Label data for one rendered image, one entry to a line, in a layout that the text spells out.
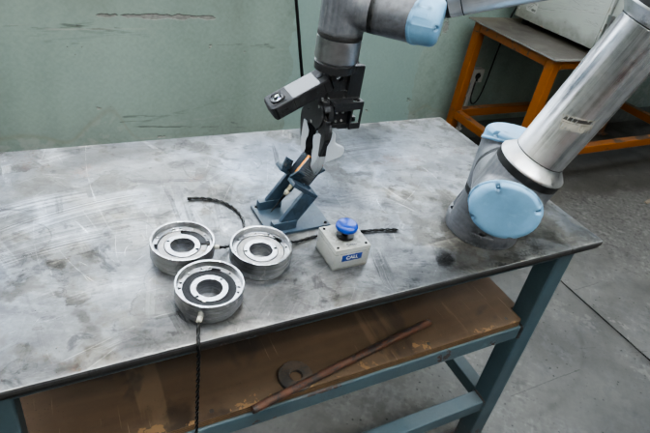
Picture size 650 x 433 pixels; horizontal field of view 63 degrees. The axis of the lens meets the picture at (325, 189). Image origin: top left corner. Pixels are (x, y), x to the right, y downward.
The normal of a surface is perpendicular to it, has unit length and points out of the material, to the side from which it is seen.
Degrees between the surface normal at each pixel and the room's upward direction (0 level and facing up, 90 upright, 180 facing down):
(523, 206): 97
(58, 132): 90
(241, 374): 0
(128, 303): 0
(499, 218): 97
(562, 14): 90
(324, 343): 0
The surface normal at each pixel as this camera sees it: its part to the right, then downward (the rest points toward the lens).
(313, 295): 0.15, -0.83
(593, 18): -0.89, 0.10
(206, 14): 0.43, 0.54
